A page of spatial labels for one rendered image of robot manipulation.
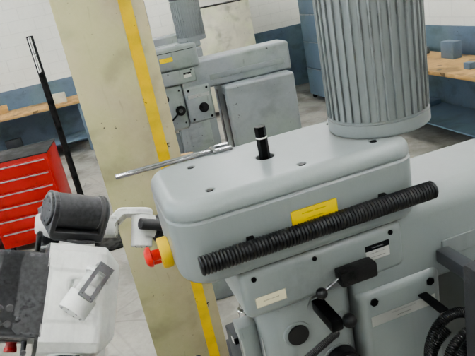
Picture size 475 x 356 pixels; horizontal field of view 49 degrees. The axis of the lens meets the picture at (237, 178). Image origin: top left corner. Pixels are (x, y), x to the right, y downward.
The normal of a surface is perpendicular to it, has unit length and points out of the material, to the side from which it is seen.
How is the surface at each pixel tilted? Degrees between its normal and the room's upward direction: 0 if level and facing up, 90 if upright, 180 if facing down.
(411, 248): 90
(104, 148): 90
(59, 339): 57
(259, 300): 90
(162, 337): 90
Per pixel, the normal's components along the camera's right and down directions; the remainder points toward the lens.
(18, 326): 0.37, -0.33
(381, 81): -0.12, 0.37
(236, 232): 0.30, 0.29
